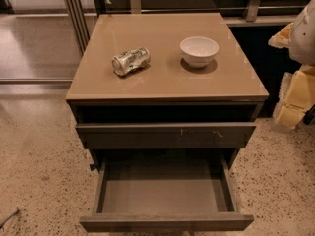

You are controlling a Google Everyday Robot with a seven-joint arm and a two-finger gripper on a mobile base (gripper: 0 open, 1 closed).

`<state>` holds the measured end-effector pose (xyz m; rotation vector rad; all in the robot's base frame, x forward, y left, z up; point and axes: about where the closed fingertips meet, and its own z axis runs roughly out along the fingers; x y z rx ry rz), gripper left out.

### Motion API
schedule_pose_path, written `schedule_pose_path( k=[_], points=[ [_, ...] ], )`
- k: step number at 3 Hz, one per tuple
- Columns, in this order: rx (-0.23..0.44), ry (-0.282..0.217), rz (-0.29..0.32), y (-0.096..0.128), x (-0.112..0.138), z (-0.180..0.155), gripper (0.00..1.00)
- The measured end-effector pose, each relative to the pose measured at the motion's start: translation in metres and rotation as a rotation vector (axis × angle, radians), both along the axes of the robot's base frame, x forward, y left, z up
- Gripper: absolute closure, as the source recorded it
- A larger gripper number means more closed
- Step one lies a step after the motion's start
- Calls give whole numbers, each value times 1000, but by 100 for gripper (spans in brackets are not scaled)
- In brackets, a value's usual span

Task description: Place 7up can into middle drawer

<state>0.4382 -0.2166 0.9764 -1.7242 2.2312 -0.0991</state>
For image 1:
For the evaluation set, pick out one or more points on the crushed 7up can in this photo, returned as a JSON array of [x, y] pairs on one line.
[[131, 61]]

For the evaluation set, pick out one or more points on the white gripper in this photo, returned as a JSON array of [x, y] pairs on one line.
[[303, 38]]

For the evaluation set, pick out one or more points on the metal railing frame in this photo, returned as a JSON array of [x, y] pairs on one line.
[[242, 12]]

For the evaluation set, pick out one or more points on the brown drawer cabinet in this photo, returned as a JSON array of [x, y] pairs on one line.
[[167, 90]]

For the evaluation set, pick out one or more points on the white ceramic bowl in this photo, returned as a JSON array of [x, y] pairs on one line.
[[198, 51]]

